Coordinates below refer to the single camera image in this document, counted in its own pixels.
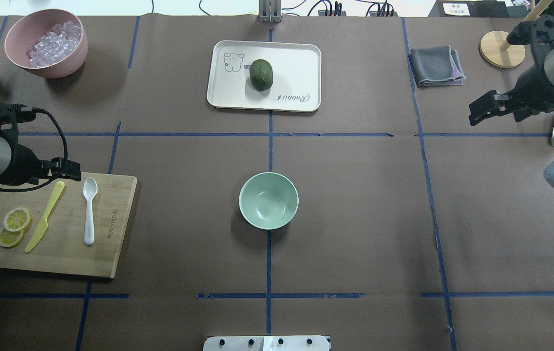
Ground white pillar base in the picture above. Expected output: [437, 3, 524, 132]
[203, 335, 332, 351]

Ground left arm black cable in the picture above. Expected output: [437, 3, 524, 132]
[0, 108, 69, 193]

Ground white plastic spoon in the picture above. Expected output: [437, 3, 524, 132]
[82, 177, 98, 246]

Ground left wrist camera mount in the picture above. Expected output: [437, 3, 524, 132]
[0, 102, 36, 143]

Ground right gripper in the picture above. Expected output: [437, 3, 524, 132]
[468, 66, 554, 126]

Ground pink bowl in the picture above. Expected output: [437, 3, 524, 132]
[4, 9, 88, 78]

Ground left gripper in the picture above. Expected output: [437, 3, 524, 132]
[10, 144, 82, 186]

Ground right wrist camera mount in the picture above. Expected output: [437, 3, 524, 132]
[506, 14, 554, 46]

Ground green avocado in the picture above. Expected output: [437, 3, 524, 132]
[248, 58, 274, 92]

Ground clear ice cubes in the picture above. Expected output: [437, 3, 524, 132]
[26, 20, 84, 68]

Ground green bowl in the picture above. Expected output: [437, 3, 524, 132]
[238, 173, 299, 230]

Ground lemon slice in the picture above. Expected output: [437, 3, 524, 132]
[3, 207, 32, 233]
[0, 228, 25, 248]

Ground wooden cutting board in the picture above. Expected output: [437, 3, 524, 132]
[0, 173, 138, 278]

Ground upper lemon slice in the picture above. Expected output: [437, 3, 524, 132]
[3, 207, 32, 233]

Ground aluminium frame post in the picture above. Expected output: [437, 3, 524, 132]
[258, 0, 283, 23]

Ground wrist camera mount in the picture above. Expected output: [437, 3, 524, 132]
[0, 102, 36, 143]
[506, 14, 554, 46]

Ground grey folded cloth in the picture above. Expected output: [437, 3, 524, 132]
[409, 46, 466, 88]

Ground lower lemon slice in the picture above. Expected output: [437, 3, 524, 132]
[0, 228, 25, 248]

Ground yellow plastic knife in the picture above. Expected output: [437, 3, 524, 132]
[24, 181, 66, 254]

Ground white rabbit tray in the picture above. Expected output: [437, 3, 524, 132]
[206, 40, 322, 113]

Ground wooden mug tree stand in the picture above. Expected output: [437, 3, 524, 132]
[479, 0, 552, 69]

